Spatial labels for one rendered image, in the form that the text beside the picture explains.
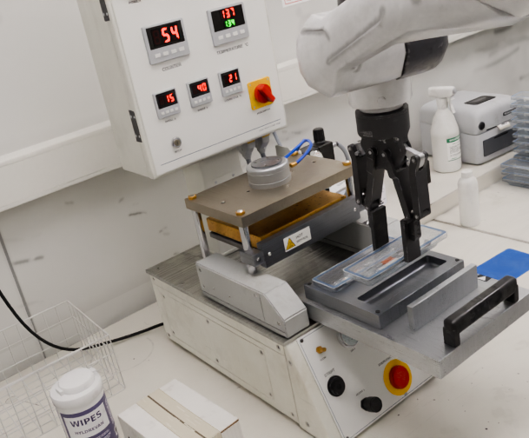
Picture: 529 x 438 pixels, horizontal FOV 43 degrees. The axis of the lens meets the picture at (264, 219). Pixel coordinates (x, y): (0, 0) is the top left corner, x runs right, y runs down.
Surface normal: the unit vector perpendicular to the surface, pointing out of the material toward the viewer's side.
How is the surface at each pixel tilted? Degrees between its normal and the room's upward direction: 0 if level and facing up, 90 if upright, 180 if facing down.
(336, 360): 65
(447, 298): 90
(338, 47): 88
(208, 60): 90
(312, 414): 90
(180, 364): 0
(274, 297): 41
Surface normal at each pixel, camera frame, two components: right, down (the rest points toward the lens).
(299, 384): -0.77, 0.37
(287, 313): 0.26, -0.56
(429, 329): -0.18, -0.91
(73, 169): 0.62, 0.19
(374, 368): 0.48, -0.21
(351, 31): -0.89, 0.29
